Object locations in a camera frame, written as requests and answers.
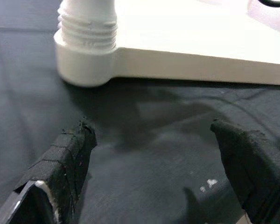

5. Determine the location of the black tablecloth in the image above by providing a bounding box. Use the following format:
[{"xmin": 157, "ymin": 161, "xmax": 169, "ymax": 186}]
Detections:
[{"xmin": 0, "ymin": 0, "xmax": 280, "ymax": 224}]

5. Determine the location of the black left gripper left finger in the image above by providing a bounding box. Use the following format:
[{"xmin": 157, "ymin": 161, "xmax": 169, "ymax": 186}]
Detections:
[{"xmin": 0, "ymin": 118, "xmax": 98, "ymax": 224}]

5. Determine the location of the white plastic table leg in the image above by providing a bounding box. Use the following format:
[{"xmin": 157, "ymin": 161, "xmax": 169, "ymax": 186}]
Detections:
[{"xmin": 57, "ymin": 0, "xmax": 119, "ymax": 54}]

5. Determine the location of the white plastic table top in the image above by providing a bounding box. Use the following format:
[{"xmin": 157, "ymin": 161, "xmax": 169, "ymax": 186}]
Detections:
[{"xmin": 53, "ymin": 0, "xmax": 280, "ymax": 88}]

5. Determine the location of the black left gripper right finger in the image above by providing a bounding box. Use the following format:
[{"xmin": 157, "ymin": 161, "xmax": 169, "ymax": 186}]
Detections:
[{"xmin": 210, "ymin": 119, "xmax": 280, "ymax": 224}]

